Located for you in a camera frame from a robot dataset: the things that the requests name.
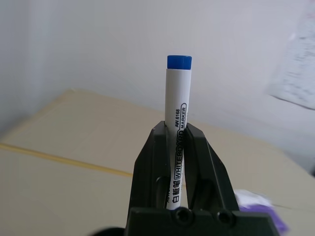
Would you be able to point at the blue marker with round cap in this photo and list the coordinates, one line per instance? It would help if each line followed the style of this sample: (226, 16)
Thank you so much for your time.
(177, 98)

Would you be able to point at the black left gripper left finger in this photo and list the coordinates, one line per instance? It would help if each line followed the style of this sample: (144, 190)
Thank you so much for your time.
(147, 172)

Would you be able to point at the white printed paper sheet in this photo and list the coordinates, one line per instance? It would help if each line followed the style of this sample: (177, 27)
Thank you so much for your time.
(295, 61)

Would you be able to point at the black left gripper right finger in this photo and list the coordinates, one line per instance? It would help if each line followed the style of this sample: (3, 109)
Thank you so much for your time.
(209, 177)

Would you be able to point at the purple tissue pack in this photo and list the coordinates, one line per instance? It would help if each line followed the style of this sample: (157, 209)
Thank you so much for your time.
(261, 209)

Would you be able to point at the tapered black cup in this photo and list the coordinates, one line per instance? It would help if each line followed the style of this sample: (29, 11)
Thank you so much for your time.
(110, 232)

